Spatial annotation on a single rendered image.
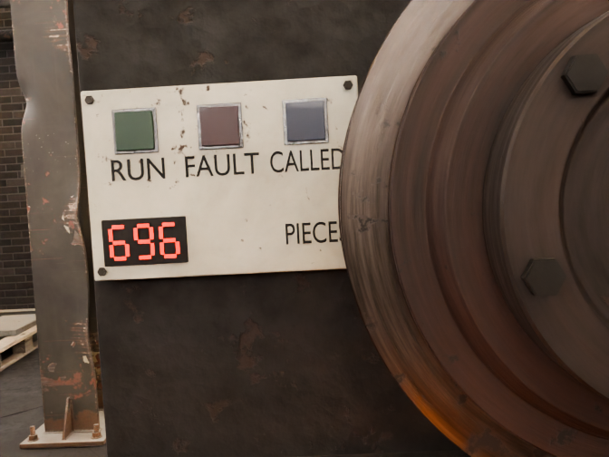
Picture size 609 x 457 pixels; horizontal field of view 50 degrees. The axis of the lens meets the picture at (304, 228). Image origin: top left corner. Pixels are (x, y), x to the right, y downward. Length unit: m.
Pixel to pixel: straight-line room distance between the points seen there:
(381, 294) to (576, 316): 0.14
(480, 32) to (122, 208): 0.36
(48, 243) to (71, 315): 0.35
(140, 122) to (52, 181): 2.64
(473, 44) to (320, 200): 0.22
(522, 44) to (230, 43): 0.29
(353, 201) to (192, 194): 0.20
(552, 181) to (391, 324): 0.16
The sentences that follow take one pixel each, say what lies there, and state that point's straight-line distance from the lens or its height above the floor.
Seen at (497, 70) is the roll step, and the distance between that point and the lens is 0.47.
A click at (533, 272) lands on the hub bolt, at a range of 0.42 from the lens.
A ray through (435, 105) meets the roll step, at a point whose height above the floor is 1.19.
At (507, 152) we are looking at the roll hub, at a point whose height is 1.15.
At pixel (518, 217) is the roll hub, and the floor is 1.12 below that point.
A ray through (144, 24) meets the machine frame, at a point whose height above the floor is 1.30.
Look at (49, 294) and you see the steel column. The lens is 3.33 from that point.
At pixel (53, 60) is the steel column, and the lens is 3.31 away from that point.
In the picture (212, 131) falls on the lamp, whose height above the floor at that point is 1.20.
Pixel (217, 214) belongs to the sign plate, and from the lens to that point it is 0.63.
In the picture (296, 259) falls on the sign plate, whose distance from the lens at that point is 0.62.
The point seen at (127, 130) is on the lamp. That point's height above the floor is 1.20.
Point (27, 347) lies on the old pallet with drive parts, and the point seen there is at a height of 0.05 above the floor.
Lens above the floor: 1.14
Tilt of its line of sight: 4 degrees down
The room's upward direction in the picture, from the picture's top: 3 degrees counter-clockwise
